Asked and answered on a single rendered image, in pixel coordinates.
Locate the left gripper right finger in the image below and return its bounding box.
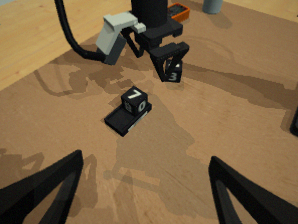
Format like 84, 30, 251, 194
208, 156, 298, 224

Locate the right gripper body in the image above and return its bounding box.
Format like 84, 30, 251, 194
95, 0, 183, 60

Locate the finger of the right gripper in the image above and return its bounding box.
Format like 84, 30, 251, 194
150, 41, 190, 82
120, 27, 144, 58

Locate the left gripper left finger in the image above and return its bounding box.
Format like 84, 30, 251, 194
0, 150, 84, 224

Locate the grey bottle with blue cap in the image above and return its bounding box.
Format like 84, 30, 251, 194
202, 0, 223, 14

